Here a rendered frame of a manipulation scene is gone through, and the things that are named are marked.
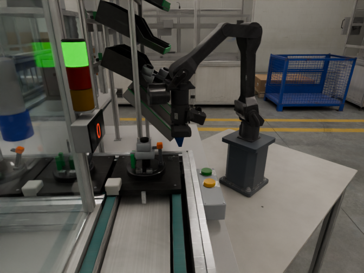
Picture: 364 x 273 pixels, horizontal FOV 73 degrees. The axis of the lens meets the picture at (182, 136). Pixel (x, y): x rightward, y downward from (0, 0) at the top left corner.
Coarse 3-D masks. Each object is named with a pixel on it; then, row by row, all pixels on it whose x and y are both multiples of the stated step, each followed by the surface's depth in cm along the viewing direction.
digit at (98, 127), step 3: (99, 117) 63; (96, 120) 60; (99, 120) 63; (96, 123) 60; (99, 123) 63; (96, 126) 60; (99, 126) 63; (96, 129) 60; (99, 129) 62; (96, 132) 60; (99, 132) 62; (96, 135) 60; (99, 135) 62; (96, 138) 60; (99, 138) 62
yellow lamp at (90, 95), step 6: (72, 90) 55; (78, 90) 55; (84, 90) 56; (90, 90) 57; (72, 96) 56; (78, 96) 56; (84, 96) 56; (90, 96) 57; (72, 102) 57; (78, 102) 56; (84, 102) 57; (90, 102) 58; (78, 108) 57; (84, 108) 57; (90, 108) 58
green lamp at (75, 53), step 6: (66, 42) 52; (72, 42) 52; (78, 42) 52; (84, 42) 54; (66, 48) 52; (72, 48) 52; (78, 48) 52; (84, 48) 53; (66, 54) 52; (72, 54) 52; (78, 54) 52; (84, 54) 54; (66, 60) 53; (72, 60) 52; (78, 60) 53; (84, 60) 54; (66, 66) 54; (72, 66) 53; (78, 66) 53
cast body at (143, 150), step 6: (144, 138) 84; (138, 144) 82; (144, 144) 82; (150, 144) 84; (138, 150) 83; (144, 150) 83; (150, 150) 83; (138, 156) 84; (144, 156) 84; (150, 156) 84
